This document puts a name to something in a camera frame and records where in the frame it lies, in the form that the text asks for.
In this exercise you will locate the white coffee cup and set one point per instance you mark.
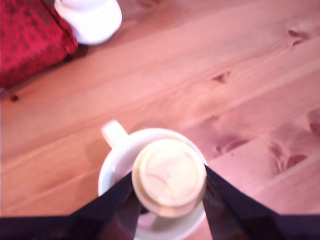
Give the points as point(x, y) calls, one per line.
point(117, 160)

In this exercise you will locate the small white round camera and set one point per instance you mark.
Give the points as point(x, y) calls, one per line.
point(95, 20)

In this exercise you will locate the red patterned package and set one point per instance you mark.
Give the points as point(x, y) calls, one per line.
point(27, 40)

